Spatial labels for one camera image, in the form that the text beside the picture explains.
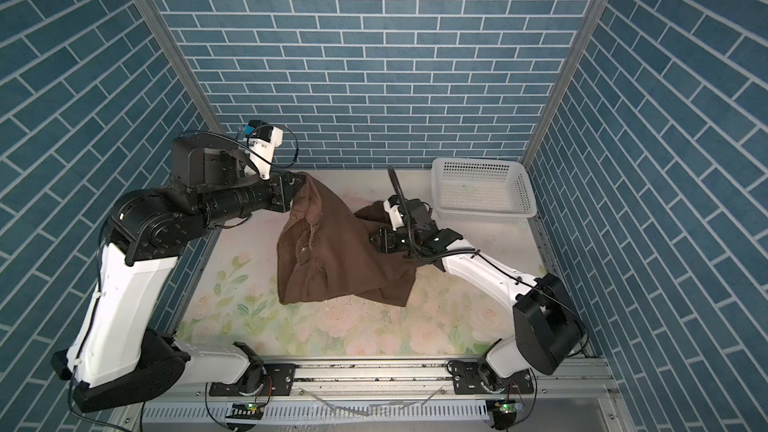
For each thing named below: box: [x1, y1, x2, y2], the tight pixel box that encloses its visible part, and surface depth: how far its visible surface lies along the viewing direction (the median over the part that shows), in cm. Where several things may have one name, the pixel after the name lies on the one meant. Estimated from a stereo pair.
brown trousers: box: [277, 172, 432, 307], surface depth 71 cm
